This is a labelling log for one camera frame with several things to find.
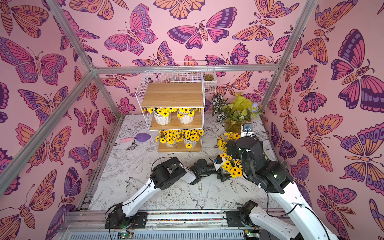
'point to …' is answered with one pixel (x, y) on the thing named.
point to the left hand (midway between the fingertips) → (234, 168)
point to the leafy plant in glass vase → (232, 116)
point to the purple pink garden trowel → (140, 137)
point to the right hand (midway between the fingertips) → (241, 140)
